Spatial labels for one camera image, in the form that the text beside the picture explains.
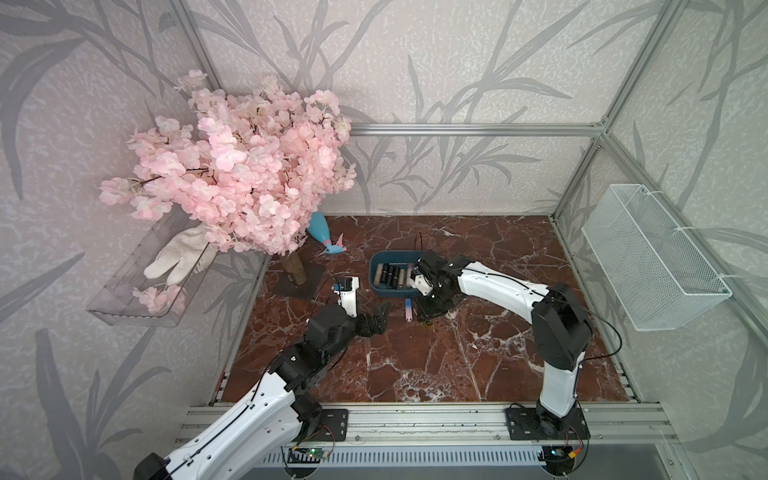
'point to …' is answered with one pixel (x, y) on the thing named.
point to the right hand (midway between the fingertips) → (420, 315)
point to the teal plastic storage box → (391, 256)
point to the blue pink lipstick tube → (408, 310)
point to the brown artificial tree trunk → (293, 266)
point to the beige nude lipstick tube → (378, 274)
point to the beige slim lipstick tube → (401, 277)
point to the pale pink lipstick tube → (409, 281)
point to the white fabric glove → (191, 250)
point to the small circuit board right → (557, 459)
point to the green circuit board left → (307, 455)
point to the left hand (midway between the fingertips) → (378, 303)
